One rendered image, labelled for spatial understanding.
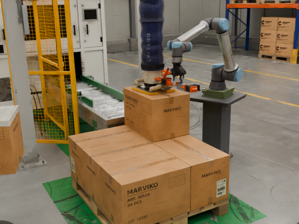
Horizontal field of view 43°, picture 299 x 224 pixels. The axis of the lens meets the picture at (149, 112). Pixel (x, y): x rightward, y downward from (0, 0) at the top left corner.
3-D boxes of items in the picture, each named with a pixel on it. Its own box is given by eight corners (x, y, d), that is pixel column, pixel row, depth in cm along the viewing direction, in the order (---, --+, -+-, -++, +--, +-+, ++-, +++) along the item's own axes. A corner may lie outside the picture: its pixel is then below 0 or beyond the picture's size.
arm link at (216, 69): (216, 77, 425) (216, 61, 420) (228, 79, 414) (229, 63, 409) (208, 79, 414) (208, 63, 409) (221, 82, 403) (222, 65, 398)
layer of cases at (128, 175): (71, 173, 376) (67, 135, 364) (156, 152, 422) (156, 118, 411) (123, 234, 276) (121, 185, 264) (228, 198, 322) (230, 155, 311)
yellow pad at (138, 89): (131, 89, 373) (131, 84, 372) (140, 87, 378) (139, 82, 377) (149, 95, 346) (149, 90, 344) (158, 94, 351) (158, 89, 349)
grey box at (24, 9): (21, 33, 409) (18, 5, 400) (26, 33, 411) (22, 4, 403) (25, 34, 392) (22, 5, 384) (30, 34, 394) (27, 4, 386)
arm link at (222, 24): (230, 74, 414) (215, 14, 369) (244, 76, 403) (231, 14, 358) (224, 82, 407) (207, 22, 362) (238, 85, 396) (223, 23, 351)
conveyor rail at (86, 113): (48, 94, 590) (46, 82, 585) (51, 94, 593) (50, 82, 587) (107, 137, 397) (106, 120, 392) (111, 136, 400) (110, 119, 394)
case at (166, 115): (124, 125, 393) (123, 87, 381) (157, 118, 411) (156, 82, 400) (153, 142, 342) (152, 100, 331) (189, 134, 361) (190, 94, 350)
